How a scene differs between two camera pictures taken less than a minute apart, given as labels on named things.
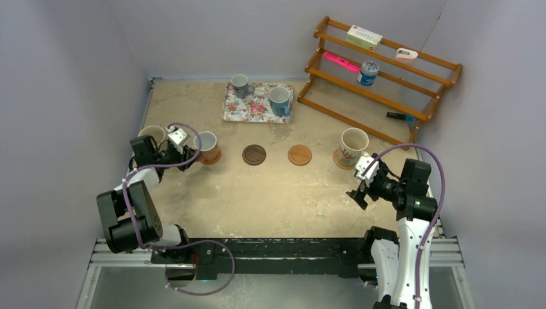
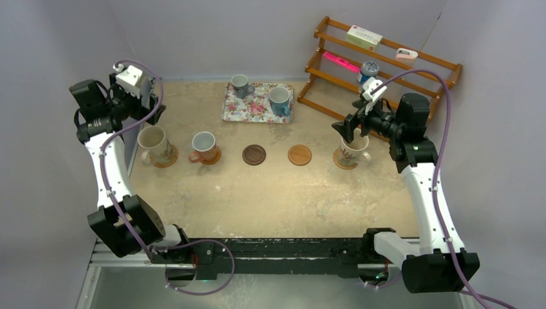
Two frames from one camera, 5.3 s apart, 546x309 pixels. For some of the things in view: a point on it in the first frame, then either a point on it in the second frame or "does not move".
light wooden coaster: x=214 y=161 does not move
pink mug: x=209 y=150 does not move
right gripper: x=358 y=197 to x=347 y=127
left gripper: x=188 y=154 to x=140 y=111
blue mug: x=279 y=98 does not move
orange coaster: x=299 y=154 does not move
